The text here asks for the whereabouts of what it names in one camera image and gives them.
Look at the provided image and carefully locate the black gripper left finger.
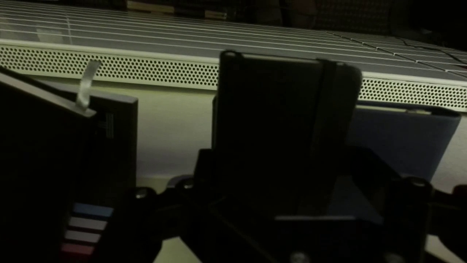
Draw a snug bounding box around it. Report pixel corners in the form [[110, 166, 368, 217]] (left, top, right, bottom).
[[193, 147, 221, 196]]

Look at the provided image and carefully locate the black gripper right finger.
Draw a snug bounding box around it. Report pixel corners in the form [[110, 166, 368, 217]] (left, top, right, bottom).
[[340, 145, 406, 224]]

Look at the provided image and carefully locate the small black elastic-band notebook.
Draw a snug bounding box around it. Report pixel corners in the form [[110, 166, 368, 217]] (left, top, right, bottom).
[[212, 49, 365, 223]]

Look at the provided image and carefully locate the dark book with coloured stripes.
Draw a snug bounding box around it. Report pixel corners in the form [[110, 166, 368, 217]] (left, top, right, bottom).
[[59, 93, 140, 261]]

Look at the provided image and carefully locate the navy AeroVect notebook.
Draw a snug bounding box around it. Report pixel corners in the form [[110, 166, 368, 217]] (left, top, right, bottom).
[[340, 104, 463, 224]]

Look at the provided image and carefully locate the white radiator cover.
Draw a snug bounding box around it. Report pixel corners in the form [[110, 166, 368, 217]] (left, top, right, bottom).
[[0, 0, 467, 113]]

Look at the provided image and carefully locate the black notebook with ribbon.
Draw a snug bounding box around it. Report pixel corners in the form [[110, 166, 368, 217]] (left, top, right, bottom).
[[0, 59, 103, 263]]

